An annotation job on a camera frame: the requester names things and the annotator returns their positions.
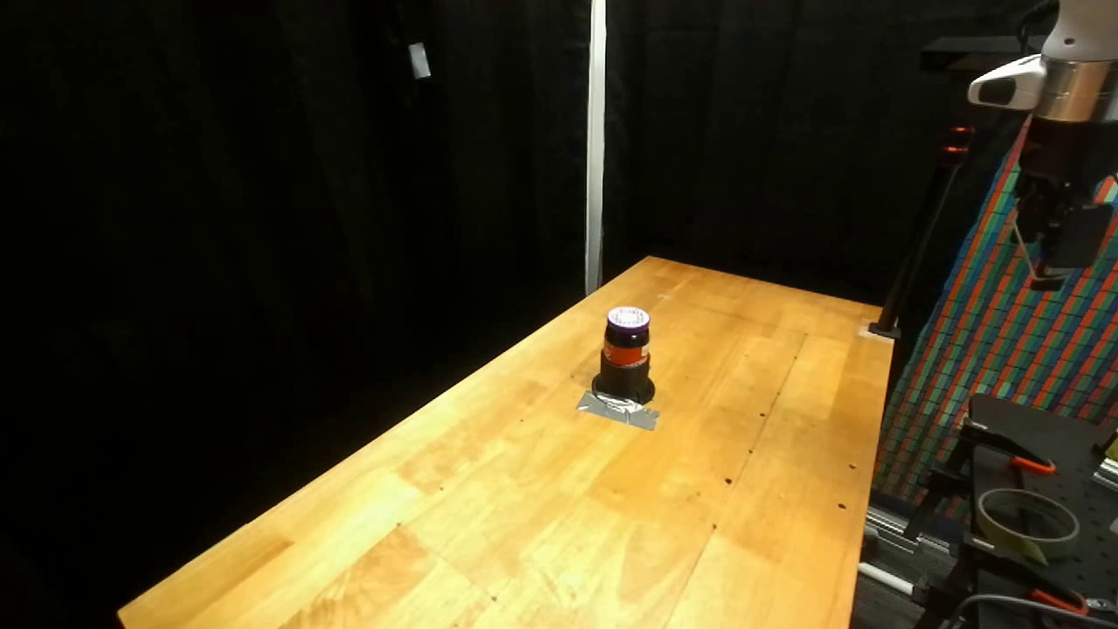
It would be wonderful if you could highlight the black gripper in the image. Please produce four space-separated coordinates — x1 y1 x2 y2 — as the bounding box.
1017 117 1118 292

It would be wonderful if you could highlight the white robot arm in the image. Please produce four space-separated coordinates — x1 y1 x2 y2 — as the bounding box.
1017 0 1118 289

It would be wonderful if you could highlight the brown coffee cup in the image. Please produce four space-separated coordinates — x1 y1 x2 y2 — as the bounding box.
594 308 654 405

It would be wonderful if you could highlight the colourful striped cloth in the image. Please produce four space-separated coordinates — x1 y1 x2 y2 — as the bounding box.
874 137 1118 498

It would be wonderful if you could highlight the green tape roll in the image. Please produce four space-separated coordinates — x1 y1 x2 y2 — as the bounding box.
975 484 1080 564

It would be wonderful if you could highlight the black tripod stand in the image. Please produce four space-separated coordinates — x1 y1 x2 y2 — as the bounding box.
866 34 1037 337

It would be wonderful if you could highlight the grey tape patch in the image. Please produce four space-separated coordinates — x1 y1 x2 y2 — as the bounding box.
581 391 661 428

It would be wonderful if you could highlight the white vertical pole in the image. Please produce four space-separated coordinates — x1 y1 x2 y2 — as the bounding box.
583 0 608 292

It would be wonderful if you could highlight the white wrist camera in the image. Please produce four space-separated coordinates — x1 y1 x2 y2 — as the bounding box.
967 51 1045 112

